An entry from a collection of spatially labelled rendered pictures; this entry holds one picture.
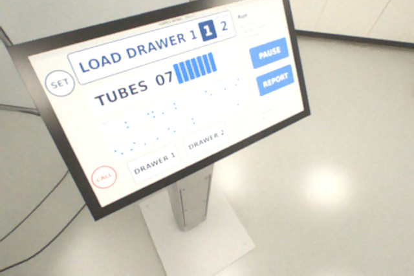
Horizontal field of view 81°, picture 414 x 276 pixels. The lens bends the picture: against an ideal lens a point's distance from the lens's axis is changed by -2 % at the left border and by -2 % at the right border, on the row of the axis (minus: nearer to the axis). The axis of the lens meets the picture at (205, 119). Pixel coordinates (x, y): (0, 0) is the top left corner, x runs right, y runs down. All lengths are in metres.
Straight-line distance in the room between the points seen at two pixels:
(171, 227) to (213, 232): 0.22
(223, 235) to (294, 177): 0.58
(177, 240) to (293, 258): 0.61
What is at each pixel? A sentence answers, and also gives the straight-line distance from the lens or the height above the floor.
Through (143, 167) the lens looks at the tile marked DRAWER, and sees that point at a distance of 0.47.
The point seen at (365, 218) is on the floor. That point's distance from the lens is 1.76.
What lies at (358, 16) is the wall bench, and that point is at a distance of 2.75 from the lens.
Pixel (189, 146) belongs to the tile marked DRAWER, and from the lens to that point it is 0.48.
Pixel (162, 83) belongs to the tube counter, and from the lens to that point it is 0.45.
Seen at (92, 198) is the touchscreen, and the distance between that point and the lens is 0.48.
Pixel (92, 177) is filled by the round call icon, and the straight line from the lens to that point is 0.47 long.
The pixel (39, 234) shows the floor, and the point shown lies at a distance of 1.67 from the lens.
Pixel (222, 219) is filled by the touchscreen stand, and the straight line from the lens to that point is 1.43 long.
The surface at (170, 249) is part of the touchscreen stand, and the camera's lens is 1.40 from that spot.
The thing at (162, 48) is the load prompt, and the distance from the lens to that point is 0.45.
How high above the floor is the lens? 1.42
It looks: 53 degrees down
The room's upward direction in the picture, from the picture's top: 3 degrees clockwise
